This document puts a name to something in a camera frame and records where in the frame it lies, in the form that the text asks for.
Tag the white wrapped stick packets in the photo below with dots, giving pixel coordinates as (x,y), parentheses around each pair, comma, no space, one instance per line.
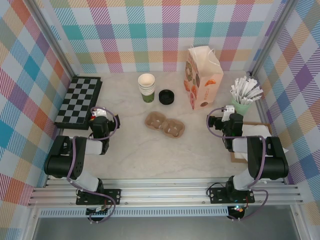
(246,90)

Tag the brown cardboard cup carrier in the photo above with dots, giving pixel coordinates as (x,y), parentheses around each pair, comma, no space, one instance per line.
(155,122)

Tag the large white paper napkin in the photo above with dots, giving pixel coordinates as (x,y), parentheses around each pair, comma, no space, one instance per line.
(257,130)

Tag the mint green holder cup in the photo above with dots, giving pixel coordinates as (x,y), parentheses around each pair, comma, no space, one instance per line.
(246,107)

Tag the black grey chessboard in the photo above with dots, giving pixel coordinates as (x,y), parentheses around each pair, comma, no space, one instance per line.
(77,100)

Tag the printed paper takeout bag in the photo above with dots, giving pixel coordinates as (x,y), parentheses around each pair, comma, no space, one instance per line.
(207,87)

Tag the aluminium corner post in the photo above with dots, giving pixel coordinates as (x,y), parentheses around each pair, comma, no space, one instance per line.
(280,15)
(53,37)

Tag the aluminium rail frame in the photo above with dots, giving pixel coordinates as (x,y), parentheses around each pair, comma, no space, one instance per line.
(162,192)

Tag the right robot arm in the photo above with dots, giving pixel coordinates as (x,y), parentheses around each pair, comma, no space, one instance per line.
(272,165)

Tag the green paper coffee cup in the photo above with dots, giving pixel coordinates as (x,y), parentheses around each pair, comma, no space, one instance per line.
(146,80)

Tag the black plastic cup lid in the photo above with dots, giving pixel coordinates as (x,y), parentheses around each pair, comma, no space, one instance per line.
(166,94)

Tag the left aluminium corner post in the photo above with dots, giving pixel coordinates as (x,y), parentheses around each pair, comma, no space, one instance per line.
(53,37)

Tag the brown cardboard napkin tray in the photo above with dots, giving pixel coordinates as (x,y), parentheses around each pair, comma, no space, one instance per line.
(236,160)

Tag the right aluminium corner post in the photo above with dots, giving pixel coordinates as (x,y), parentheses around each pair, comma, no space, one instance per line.
(280,15)

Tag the paper cup stack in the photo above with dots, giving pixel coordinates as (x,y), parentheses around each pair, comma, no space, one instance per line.
(148,96)

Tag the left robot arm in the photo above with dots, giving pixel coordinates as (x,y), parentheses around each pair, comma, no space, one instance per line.
(60,162)

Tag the white paper napkin stack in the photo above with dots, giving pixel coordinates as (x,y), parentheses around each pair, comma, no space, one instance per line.
(240,155)

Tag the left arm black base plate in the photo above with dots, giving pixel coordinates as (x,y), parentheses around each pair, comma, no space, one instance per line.
(113,196)

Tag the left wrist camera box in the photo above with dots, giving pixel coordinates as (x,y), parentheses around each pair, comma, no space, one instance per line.
(100,113)

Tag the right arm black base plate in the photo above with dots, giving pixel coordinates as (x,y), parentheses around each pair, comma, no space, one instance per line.
(217,196)

